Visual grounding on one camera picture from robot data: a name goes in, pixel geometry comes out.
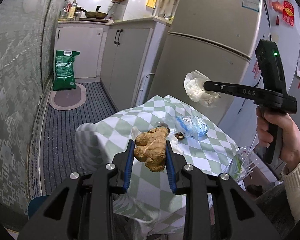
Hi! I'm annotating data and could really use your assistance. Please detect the brown walnut shell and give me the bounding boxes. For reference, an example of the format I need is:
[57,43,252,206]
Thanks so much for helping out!
[174,132,185,141]

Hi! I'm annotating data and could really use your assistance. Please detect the white tissue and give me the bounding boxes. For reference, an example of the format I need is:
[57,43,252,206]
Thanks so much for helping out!
[184,70,221,107]

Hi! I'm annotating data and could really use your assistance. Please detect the blue tissue pack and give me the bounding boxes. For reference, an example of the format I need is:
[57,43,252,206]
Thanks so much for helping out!
[174,116,209,140]

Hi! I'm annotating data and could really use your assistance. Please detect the brown ginger root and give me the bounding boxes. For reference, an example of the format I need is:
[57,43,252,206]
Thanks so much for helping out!
[134,126,170,172]

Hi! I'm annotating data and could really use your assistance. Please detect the cream sweater right forearm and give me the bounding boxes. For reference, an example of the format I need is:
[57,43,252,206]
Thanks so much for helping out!
[282,163,300,223]

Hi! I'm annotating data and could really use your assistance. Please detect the white kitchen cabinet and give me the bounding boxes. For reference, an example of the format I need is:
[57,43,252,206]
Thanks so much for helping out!
[54,16,171,111]

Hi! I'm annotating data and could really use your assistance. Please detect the right hand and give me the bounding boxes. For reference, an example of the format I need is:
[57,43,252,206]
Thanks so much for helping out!
[255,106,300,173]

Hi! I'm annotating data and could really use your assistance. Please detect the clear plastic bag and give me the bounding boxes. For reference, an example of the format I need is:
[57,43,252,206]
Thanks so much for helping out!
[225,135,257,186]

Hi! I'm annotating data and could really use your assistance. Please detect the blue striped floor carpet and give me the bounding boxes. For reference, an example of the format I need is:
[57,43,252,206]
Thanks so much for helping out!
[40,82,115,194]

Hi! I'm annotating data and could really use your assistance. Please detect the green white checkered tablecloth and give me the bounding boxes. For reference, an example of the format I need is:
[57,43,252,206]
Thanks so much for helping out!
[75,95,238,239]

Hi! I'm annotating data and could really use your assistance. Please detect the beige refrigerator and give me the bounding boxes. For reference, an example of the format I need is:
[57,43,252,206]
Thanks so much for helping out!
[148,0,264,124]

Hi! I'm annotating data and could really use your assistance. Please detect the oval grey floor mat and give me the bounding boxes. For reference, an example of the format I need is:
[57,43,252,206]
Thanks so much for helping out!
[49,83,87,111]

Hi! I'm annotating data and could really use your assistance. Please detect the green rice bag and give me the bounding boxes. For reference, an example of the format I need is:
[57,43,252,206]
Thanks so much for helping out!
[52,50,80,90]

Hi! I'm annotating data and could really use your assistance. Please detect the frosted glass sliding door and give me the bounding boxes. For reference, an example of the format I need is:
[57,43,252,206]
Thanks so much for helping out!
[0,0,65,215]

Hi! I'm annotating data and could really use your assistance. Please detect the frying pan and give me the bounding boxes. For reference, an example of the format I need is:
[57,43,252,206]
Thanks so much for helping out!
[76,5,107,20]

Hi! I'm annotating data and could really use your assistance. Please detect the bottles on counter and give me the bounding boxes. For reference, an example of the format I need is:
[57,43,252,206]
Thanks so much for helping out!
[59,0,78,21]

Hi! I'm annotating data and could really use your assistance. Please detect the red wall decoration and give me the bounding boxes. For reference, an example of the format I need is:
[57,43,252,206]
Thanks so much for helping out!
[272,0,294,27]

